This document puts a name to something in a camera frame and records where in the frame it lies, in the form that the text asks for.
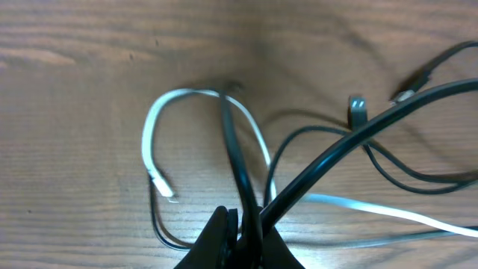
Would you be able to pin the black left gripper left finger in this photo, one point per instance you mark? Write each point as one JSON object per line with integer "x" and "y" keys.
{"x": 212, "y": 247}

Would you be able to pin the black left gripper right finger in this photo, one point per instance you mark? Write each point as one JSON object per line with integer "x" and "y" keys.
{"x": 275, "y": 253}

